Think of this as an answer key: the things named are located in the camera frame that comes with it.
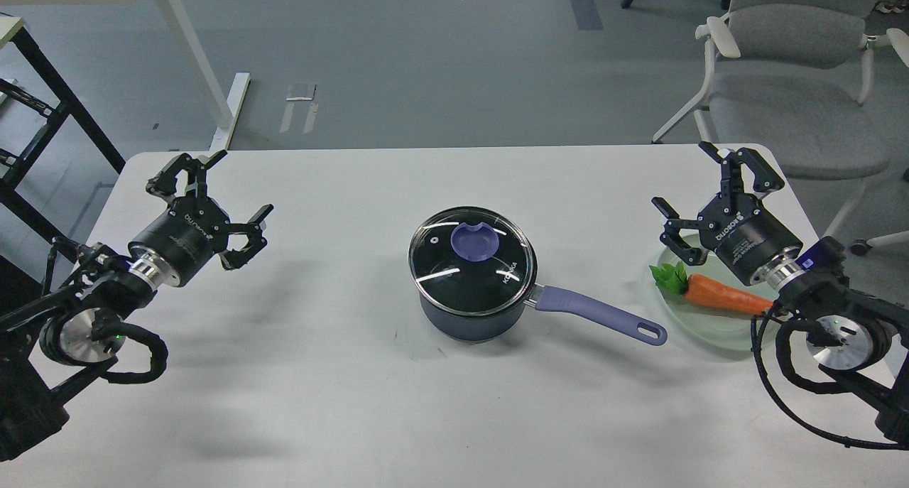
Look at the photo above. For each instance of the grey office chair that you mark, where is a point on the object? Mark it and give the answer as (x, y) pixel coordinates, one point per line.
(815, 129)

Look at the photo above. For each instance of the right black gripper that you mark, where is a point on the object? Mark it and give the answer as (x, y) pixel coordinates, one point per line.
(746, 236)

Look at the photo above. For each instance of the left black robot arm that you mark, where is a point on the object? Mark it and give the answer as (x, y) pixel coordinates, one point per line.
(57, 345)

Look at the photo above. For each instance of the toy orange carrot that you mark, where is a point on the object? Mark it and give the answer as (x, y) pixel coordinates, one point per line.
(701, 290)

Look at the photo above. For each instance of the glass lid with purple knob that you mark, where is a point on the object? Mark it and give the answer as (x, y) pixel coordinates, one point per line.
(471, 261)

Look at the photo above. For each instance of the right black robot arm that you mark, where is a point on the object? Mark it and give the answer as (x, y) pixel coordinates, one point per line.
(828, 332)

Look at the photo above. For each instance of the blue pot with purple handle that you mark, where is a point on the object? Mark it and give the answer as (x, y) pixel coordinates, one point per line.
(544, 298)

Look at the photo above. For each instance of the translucent green plate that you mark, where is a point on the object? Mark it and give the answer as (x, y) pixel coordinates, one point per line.
(724, 329)

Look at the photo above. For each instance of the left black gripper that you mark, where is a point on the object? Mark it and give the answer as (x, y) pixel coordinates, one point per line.
(181, 236)

